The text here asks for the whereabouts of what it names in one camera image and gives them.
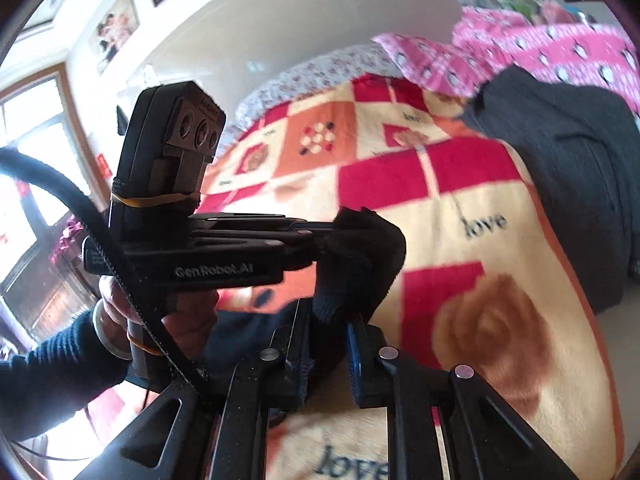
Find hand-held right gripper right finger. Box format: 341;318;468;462
347;317;581;480

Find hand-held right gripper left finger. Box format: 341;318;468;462
75;297;316;480

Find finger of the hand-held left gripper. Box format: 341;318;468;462
194;231;322;264
189;213;337;237

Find black pants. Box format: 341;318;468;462
202;206;407;401

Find person's left forearm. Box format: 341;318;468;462
0;305;133;441

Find person's left hand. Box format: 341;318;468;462
97;275;219;361

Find pink flowers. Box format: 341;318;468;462
50;215;87;263

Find window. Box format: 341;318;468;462
0;67;101;341

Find floral bed sheet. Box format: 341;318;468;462
220;42;401;146

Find printed rose blanket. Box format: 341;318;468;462
85;72;626;480

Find dark grey garment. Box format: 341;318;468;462
460;65;640;313

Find pink penguin print cloth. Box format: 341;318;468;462
372;5;640;111

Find thick black ribbed cable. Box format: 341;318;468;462
0;150;211;396

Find framed wall photo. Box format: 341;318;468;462
89;0;141;73

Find pale bracelet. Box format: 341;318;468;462
92;299;133;361

